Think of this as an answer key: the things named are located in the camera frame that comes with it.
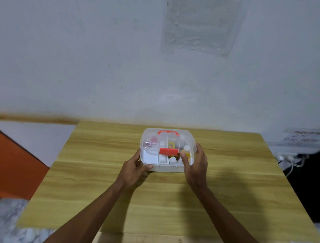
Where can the small yellow red packet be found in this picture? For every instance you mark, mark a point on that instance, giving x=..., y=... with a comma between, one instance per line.
x=171, y=145

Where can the white power strip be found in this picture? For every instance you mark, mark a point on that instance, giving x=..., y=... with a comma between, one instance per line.
x=291, y=156

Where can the person's right forearm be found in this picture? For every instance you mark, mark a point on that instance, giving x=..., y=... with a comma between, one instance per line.
x=222, y=217

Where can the white capped yellow bottle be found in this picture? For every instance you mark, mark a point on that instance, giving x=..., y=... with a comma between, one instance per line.
x=187, y=149

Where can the person's left forearm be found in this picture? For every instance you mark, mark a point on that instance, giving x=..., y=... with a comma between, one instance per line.
x=95, y=215

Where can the person's left thumb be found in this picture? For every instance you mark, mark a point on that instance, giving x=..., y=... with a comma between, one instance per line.
x=147, y=167

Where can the orange furniture panel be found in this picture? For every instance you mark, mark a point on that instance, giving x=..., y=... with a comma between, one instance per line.
x=17, y=167

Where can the person's right hand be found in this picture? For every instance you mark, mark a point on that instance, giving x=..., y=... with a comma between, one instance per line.
x=197, y=172

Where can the white paper sign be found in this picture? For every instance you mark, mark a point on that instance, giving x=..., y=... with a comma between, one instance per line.
x=300, y=137

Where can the person's right thumb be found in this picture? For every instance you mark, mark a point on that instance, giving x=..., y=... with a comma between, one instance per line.
x=185, y=160

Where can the white plastic bottle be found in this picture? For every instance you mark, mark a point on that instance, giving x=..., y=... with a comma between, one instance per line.
x=173, y=160

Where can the clear plastic sheet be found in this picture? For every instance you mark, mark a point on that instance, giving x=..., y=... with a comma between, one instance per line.
x=200, y=25

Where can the person's left hand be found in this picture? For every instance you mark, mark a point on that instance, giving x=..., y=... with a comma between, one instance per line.
x=130, y=172

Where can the pink tape roll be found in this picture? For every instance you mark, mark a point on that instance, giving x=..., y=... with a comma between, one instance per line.
x=151, y=143

